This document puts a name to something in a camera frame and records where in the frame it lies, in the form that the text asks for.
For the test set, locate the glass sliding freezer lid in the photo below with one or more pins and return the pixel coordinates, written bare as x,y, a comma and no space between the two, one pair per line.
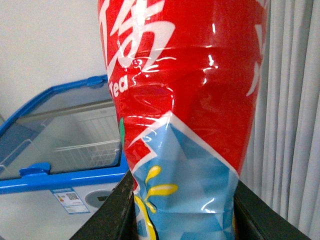
49,121

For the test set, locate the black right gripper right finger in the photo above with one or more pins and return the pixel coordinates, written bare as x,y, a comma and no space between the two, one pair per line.
255,220

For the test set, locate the red label iced tea bottle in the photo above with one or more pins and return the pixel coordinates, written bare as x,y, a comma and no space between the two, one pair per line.
184,77

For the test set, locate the white pleated curtain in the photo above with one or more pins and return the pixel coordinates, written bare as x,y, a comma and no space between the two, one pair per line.
282,164

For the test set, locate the white chest freezer blue trim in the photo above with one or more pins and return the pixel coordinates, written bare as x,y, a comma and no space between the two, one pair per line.
44,206

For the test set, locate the white wire freezer basket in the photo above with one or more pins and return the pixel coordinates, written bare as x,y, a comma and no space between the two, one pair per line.
100,145

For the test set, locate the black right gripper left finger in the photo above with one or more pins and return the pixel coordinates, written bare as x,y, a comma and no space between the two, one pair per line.
115,219

